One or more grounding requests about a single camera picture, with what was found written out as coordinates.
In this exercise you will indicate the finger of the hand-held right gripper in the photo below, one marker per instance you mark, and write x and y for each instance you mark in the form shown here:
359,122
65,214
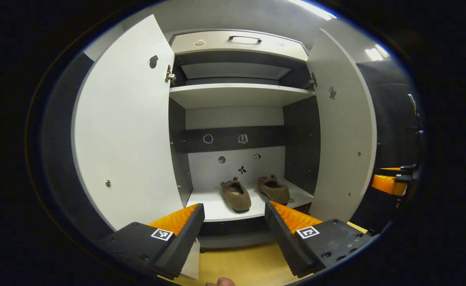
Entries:
388,184
394,169

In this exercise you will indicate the white cabinet drawer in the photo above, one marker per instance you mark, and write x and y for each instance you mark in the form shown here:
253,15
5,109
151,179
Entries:
217,49

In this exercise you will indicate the brown fuzzy shoe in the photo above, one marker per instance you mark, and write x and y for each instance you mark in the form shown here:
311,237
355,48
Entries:
237,198
274,190

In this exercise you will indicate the white shelf board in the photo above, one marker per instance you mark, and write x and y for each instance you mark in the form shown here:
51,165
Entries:
213,206
237,95

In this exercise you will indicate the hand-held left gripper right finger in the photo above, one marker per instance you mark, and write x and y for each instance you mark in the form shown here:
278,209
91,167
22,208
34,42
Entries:
280,238

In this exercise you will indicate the ceiling light panel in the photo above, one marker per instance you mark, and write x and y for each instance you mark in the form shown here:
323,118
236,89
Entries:
374,53

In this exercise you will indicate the white shoe cabinet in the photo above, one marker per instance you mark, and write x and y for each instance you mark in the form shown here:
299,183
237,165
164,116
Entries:
233,117

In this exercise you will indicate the metal door hinge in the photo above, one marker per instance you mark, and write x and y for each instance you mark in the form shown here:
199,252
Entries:
311,82
170,75

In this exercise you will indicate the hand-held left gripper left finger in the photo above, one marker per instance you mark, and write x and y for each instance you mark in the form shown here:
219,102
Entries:
185,242

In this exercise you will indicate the white cabinet door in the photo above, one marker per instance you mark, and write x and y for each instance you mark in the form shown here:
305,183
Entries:
344,139
125,131

